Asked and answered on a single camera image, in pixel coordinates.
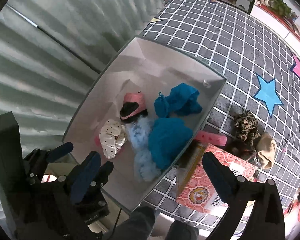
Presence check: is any grey storage box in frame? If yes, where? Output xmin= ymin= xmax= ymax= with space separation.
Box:
xmin=61 ymin=36 xmax=228 ymax=212

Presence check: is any light blue fluffy cloth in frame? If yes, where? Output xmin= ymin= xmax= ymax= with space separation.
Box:
xmin=125 ymin=117 xmax=161 ymax=182

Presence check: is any red patterned carton box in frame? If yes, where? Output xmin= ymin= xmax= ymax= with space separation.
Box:
xmin=175 ymin=142 xmax=258 ymax=214

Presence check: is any pink black headband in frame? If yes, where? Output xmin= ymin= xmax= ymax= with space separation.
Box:
xmin=120 ymin=92 xmax=148 ymax=124

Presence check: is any grey checked star blanket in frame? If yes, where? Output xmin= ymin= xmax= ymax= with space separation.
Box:
xmin=139 ymin=0 xmax=300 ymax=231

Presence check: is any white polka dot scrunchie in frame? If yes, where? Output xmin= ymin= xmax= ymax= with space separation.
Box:
xmin=99 ymin=119 xmax=128 ymax=159

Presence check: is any pink sponge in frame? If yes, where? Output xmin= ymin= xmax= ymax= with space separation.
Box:
xmin=194 ymin=131 xmax=227 ymax=147

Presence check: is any beige sock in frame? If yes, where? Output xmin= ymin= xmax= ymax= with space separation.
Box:
xmin=256 ymin=133 xmax=277 ymax=170

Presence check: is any leopard print scarf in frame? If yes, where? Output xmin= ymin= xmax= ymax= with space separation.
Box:
xmin=232 ymin=111 xmax=261 ymax=152

